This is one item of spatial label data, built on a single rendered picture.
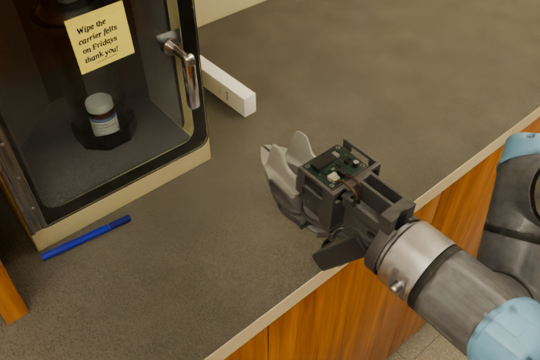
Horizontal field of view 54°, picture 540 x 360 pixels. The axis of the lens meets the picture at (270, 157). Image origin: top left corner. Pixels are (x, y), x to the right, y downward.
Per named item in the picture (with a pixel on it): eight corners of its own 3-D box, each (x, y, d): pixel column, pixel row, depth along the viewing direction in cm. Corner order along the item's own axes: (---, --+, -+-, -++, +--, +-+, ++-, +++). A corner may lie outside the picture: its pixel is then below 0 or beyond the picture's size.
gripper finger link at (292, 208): (290, 165, 63) (342, 206, 58) (289, 175, 64) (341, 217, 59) (259, 183, 60) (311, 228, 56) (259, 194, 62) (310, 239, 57)
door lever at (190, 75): (185, 90, 80) (170, 96, 79) (177, 34, 73) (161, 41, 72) (205, 107, 77) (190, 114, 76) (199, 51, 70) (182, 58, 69)
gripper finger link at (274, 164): (263, 118, 62) (317, 160, 57) (263, 154, 66) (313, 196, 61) (242, 129, 61) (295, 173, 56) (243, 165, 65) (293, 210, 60)
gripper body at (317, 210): (342, 132, 58) (431, 195, 51) (336, 186, 64) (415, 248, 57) (290, 164, 54) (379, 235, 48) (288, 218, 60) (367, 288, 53)
